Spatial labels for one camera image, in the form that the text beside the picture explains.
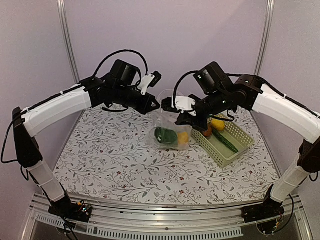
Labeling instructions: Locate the brown potato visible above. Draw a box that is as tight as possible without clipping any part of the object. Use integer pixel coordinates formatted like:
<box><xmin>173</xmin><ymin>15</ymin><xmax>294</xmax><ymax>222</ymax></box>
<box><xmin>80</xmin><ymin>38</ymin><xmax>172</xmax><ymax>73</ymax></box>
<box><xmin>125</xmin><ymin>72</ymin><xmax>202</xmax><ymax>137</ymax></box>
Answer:
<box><xmin>202</xmin><ymin>126</ymin><xmax>212</xmax><ymax>138</ymax></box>

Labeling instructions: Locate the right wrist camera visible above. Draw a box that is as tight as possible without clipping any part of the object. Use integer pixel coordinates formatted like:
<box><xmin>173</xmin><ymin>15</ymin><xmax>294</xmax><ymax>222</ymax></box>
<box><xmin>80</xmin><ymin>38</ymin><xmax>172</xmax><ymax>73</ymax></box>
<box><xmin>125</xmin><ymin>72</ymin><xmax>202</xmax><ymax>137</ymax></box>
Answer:
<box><xmin>161</xmin><ymin>96</ymin><xmax>197</xmax><ymax>117</ymax></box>

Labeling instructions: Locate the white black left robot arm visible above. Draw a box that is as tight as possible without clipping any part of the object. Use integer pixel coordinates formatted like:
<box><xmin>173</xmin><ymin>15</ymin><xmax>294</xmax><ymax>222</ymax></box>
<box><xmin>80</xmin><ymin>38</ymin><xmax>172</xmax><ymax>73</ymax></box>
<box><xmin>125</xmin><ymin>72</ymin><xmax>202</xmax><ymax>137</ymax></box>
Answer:
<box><xmin>12</xmin><ymin>60</ymin><xmax>162</xmax><ymax>217</ymax></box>

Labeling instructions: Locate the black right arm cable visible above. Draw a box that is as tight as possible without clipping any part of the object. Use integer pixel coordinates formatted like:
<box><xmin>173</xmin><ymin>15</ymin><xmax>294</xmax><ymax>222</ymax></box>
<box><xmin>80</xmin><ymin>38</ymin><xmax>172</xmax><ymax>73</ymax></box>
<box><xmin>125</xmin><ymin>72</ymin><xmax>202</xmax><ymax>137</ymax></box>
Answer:
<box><xmin>172</xmin><ymin>70</ymin><xmax>201</xmax><ymax>101</ymax></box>

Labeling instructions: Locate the green white bok choy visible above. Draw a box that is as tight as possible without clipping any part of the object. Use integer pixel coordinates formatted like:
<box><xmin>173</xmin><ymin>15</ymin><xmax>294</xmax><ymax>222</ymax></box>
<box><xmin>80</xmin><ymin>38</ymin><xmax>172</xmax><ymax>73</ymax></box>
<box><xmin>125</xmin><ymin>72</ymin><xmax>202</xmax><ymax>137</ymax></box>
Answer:
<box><xmin>154</xmin><ymin>127</ymin><xmax>178</xmax><ymax>145</ymax></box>

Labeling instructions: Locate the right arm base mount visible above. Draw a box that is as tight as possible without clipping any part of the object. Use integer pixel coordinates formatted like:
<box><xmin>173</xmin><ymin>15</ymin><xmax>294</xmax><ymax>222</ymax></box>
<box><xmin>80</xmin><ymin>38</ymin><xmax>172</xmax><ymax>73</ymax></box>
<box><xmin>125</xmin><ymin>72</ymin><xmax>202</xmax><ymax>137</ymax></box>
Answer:
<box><xmin>241</xmin><ymin>199</ymin><xmax>285</xmax><ymax>235</ymax></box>

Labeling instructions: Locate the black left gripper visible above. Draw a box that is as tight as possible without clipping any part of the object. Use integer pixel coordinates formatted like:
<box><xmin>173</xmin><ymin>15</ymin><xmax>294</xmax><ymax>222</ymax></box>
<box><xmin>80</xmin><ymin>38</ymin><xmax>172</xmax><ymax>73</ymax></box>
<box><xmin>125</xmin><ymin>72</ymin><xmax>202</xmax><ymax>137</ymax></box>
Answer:
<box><xmin>113</xmin><ymin>84</ymin><xmax>160</xmax><ymax>115</ymax></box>

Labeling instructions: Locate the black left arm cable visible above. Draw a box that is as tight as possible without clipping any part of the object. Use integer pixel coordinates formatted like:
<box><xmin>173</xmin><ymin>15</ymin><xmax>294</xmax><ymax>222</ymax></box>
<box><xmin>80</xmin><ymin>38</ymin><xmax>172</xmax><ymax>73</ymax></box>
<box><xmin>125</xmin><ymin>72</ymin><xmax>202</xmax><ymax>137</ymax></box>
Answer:
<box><xmin>92</xmin><ymin>49</ymin><xmax>148</xmax><ymax>78</ymax></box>

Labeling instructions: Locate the floral patterned table mat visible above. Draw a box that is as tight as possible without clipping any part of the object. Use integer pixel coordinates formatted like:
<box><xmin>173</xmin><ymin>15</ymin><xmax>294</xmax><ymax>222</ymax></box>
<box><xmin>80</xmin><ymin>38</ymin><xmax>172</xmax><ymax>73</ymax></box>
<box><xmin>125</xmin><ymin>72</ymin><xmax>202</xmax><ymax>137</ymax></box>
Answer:
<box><xmin>54</xmin><ymin>108</ymin><xmax>278</xmax><ymax>205</ymax></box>

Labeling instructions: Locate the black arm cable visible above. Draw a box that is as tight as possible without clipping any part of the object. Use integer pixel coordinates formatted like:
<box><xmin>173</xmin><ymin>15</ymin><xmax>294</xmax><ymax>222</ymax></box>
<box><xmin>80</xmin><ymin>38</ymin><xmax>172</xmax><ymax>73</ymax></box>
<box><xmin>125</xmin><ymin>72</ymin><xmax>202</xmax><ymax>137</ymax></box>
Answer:
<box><xmin>172</xmin><ymin>70</ymin><xmax>201</xmax><ymax>101</ymax></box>
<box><xmin>92</xmin><ymin>49</ymin><xmax>148</xmax><ymax>78</ymax></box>

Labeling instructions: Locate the green cucumber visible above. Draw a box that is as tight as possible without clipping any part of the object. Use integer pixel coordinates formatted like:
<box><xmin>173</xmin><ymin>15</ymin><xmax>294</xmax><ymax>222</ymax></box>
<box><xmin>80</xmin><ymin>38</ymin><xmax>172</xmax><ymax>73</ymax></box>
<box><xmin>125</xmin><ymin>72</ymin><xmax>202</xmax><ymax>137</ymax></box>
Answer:
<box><xmin>212</xmin><ymin>128</ymin><xmax>239</xmax><ymax>153</ymax></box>

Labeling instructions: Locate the aluminium corner post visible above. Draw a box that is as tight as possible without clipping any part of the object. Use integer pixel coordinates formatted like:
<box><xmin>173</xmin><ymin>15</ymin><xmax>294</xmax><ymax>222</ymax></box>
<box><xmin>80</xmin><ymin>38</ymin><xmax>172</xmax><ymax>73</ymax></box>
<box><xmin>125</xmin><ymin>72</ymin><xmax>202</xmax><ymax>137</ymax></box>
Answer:
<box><xmin>254</xmin><ymin>0</ymin><xmax>275</xmax><ymax>76</ymax></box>
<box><xmin>56</xmin><ymin>0</ymin><xmax>80</xmax><ymax>83</ymax></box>

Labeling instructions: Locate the right aluminium corner post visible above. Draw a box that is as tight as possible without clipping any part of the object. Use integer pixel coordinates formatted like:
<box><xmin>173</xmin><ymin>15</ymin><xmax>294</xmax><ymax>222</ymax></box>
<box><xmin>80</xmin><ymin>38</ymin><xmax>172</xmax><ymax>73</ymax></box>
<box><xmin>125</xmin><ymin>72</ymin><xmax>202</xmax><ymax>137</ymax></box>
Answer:
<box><xmin>254</xmin><ymin>0</ymin><xmax>275</xmax><ymax>76</ymax></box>

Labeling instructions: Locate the yellow round lemon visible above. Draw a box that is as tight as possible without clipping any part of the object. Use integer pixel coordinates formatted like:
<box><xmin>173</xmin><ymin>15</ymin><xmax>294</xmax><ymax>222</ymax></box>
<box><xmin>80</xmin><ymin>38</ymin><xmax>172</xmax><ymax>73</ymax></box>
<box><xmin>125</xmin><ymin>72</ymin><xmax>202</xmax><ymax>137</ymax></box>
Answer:
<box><xmin>177</xmin><ymin>131</ymin><xmax>189</xmax><ymax>146</ymax></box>

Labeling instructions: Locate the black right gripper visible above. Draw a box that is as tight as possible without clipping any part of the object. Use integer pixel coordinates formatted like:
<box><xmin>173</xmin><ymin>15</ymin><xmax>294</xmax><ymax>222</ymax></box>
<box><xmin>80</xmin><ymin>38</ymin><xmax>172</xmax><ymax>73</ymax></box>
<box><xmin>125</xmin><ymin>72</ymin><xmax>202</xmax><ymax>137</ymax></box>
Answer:
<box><xmin>175</xmin><ymin>89</ymin><xmax>230</xmax><ymax>132</ymax></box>

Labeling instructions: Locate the left aluminium corner post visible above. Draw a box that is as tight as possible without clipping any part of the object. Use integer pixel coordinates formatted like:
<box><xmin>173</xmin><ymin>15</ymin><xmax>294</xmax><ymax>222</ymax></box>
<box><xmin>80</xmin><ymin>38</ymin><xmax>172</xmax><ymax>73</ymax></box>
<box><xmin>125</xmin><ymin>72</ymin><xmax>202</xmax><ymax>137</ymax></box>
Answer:
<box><xmin>56</xmin><ymin>0</ymin><xmax>80</xmax><ymax>83</ymax></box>

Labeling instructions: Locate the beige perforated plastic basket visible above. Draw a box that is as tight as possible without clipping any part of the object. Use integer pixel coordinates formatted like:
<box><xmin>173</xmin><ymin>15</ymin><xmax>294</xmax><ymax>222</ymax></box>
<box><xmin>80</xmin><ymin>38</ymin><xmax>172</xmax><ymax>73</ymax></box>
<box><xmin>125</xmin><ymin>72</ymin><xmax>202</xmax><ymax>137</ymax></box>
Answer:
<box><xmin>191</xmin><ymin>121</ymin><xmax>255</xmax><ymax>168</ymax></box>

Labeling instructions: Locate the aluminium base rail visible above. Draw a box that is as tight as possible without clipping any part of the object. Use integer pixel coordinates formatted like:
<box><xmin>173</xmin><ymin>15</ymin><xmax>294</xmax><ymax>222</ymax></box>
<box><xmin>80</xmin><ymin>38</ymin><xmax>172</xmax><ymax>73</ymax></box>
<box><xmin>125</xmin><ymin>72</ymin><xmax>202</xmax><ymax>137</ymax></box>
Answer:
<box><xmin>21</xmin><ymin>193</ymin><xmax>313</xmax><ymax>240</ymax></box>

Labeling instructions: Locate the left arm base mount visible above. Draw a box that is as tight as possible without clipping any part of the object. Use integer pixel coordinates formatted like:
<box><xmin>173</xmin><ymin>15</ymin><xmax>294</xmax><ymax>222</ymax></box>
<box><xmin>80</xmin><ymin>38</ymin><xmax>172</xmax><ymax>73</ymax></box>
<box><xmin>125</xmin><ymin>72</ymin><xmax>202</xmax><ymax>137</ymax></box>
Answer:
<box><xmin>48</xmin><ymin>197</ymin><xmax>93</xmax><ymax>223</ymax></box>

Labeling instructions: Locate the clear zip top bag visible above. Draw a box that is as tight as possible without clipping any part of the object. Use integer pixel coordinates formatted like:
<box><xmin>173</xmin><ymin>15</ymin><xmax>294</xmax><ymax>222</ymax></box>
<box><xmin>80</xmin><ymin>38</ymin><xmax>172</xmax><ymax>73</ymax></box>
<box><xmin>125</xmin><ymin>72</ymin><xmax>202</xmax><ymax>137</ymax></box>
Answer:
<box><xmin>148</xmin><ymin>88</ymin><xmax>193</xmax><ymax>151</ymax></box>

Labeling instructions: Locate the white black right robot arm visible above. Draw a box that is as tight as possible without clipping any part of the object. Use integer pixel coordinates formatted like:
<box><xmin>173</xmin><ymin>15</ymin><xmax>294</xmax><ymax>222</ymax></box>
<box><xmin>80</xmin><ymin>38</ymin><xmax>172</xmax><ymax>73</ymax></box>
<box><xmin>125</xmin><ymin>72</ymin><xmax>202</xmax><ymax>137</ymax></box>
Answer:
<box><xmin>171</xmin><ymin>61</ymin><xmax>320</xmax><ymax>218</ymax></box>

